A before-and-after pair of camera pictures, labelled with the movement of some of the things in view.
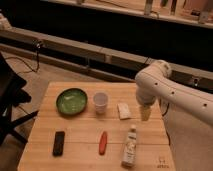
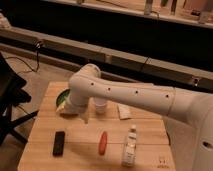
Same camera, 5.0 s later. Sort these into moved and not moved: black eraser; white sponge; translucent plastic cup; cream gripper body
Moved: cream gripper body
Not moved: black eraser; white sponge; translucent plastic cup
